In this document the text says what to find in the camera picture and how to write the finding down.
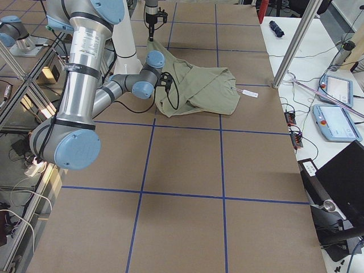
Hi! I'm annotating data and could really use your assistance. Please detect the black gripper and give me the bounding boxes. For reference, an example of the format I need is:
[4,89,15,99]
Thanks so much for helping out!
[156,72,172,92]
[144,9,168,42]

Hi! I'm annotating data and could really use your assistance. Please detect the olive green long-sleeve shirt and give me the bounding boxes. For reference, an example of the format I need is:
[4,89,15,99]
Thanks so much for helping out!
[147,40,240,118]

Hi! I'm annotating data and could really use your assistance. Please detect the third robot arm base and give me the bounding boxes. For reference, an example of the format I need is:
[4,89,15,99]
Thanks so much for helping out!
[1,15,52,57]

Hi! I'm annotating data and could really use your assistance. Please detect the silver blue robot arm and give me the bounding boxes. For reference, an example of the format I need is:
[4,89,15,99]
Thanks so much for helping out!
[144,0,168,42]
[30,1,171,170]

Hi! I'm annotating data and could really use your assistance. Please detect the white paper price tag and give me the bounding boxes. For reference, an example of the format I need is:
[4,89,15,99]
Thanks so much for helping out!
[242,89,259,98]

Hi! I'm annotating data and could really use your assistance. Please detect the folded dark blue umbrella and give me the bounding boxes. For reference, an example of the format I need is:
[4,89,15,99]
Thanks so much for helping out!
[269,20,284,38]

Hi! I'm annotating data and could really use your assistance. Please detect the orange black circuit board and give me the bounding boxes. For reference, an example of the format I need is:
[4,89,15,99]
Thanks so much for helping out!
[284,111,296,126]

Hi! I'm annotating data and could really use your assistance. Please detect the far blue teach pendant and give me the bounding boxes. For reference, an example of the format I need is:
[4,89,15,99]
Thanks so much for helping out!
[318,75,353,107]

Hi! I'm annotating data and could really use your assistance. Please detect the blue teach pendant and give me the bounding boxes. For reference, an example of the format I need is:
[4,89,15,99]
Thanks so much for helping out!
[312,105,363,143]
[318,75,353,107]

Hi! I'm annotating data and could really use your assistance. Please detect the near blue teach pendant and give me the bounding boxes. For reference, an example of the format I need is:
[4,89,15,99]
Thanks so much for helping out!
[312,105,363,143]

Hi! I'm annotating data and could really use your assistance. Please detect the grey water bottle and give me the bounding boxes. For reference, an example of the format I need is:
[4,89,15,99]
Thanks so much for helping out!
[329,40,355,72]

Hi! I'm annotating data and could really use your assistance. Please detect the black laptop computer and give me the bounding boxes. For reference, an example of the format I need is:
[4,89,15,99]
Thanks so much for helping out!
[297,139,364,222]

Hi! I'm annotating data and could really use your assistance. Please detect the aluminium frame post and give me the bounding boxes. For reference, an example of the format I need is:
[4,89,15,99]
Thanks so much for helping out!
[272,0,323,89]

